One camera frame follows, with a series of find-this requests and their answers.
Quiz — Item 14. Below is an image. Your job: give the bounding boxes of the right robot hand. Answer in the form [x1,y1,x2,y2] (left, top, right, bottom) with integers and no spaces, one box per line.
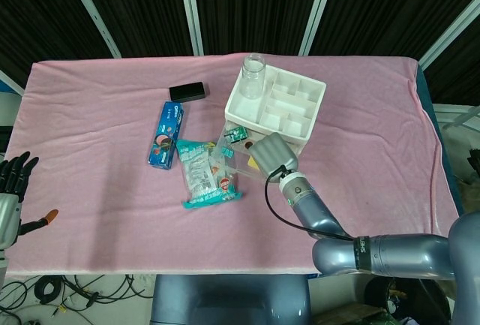
[244,131,300,184]

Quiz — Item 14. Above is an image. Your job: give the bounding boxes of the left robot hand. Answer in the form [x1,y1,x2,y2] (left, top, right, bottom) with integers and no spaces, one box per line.
[0,151,59,251]

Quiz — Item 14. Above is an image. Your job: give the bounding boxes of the clear plastic drawer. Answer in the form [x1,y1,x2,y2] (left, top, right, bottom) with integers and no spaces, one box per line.
[216,122,302,179]

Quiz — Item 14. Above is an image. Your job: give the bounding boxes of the teal snack bag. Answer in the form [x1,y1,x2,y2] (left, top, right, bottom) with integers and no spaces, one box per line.
[175,138,245,212]

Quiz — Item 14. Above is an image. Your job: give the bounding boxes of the clear plastic jar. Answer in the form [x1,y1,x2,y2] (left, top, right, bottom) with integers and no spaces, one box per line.
[240,53,268,101]

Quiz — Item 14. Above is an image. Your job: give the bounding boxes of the pink tablecloth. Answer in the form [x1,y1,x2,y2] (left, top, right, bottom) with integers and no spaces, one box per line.
[7,53,464,277]

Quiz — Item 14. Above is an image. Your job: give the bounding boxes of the black rectangular box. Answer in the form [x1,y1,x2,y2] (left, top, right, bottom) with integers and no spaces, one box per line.
[168,81,207,102]

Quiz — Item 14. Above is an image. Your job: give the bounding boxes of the blue cookie box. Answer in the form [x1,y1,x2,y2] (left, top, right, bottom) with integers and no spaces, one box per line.
[146,101,185,170]

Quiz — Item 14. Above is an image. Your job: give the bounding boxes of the blue-grey robot torso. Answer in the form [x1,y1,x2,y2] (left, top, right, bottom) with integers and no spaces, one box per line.
[149,274,312,325]

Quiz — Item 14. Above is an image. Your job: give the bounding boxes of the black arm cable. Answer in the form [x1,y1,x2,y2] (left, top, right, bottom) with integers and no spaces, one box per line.
[264,164,356,242]

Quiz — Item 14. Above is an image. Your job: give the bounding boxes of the white compartment organizer tray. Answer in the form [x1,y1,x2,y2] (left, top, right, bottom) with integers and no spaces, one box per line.
[223,62,327,155]

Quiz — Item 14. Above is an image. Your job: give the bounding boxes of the black floor cables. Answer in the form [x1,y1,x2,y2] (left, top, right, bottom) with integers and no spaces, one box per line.
[0,273,152,325]

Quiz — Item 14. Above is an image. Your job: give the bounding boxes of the white partition post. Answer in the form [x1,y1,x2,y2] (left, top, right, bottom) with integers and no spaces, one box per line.
[61,0,122,59]
[177,0,205,56]
[418,0,480,70]
[298,0,341,56]

